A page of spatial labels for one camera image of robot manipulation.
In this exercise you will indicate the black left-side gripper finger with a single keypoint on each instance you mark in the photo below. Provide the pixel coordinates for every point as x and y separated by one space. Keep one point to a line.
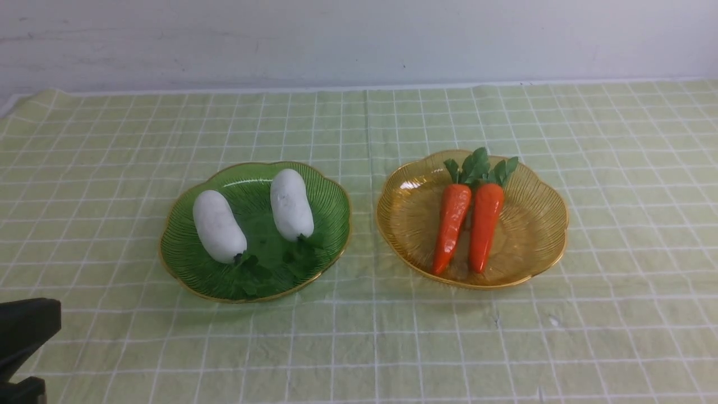
25 326
29 391

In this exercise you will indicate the white toy radish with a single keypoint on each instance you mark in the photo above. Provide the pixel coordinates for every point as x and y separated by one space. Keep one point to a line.
219 232
292 214

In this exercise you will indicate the orange toy carrot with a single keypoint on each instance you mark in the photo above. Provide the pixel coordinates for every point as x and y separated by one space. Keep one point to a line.
455 204
488 204

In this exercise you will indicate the green plastic plate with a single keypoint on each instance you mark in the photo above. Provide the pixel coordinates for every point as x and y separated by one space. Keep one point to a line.
271 266

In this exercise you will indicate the amber plastic plate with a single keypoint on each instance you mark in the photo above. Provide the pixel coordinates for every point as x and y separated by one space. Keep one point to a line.
531 235

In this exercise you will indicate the green checkered tablecloth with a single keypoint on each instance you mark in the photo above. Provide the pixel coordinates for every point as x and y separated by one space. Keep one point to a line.
628 316

